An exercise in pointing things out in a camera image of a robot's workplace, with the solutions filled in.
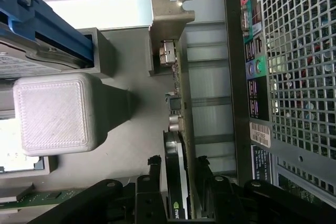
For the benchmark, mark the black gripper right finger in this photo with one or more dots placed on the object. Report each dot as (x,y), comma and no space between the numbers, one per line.
(220,200)

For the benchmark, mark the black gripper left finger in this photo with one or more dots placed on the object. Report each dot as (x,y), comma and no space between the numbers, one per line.
(152,197)

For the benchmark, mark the barcode sticker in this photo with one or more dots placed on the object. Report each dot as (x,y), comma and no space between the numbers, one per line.
(260,134)

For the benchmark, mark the green RAM stick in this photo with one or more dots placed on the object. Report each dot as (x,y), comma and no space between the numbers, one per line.
(52,196)

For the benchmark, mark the open metal PC case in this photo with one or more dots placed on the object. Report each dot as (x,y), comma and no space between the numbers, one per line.
(236,77)

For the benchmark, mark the grey parts rack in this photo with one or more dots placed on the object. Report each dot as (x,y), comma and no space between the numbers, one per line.
(52,113)

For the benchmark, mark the CPU chip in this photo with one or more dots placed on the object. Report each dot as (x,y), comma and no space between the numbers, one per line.
(10,155)

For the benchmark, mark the hard disk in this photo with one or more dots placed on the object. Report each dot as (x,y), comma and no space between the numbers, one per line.
(15,64)

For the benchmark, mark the blue disk carrier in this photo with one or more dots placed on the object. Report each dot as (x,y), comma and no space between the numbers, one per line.
(52,24)

